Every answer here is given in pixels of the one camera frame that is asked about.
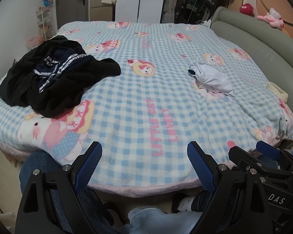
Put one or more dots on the person's leg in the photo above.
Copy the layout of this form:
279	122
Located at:
58	204
185	203

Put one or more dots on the cream fluffy pillow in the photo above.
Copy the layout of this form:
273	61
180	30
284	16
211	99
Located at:
278	91

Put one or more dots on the person's left leg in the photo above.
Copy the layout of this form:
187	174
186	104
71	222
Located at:
58	204

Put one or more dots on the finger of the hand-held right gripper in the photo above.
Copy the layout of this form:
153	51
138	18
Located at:
267	148
241	156

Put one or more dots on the grey padded bed headboard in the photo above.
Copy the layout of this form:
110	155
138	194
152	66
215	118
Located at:
258	48

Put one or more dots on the navy skirt with lace stripes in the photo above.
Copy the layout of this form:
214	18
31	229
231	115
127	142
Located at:
56	65

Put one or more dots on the blue checkered printed blanket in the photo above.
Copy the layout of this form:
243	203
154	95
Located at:
161	107

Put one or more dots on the person's right leg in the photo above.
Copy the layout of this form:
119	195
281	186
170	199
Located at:
185	203

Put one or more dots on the black jacket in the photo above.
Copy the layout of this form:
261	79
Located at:
14	82

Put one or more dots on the white garment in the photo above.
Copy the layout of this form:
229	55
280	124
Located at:
213	78

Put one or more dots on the pink and white plush toy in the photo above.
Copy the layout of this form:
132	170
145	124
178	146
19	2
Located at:
272	17

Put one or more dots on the white wardrobe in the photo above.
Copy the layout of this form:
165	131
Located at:
141	0

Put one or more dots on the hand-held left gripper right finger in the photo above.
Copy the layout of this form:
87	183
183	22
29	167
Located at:
202	167

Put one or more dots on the clothes rack with hanging clothes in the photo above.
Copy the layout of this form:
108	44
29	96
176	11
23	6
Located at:
193	7

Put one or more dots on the red plush toy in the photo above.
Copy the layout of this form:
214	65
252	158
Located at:
246	8

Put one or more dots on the brown cabinet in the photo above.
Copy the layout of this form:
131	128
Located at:
100	12

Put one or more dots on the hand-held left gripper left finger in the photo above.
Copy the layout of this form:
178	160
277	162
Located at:
88	165

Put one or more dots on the grey door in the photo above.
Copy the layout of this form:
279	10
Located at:
72	2

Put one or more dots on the light blue fluffy cloth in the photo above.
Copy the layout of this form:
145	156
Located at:
156	221

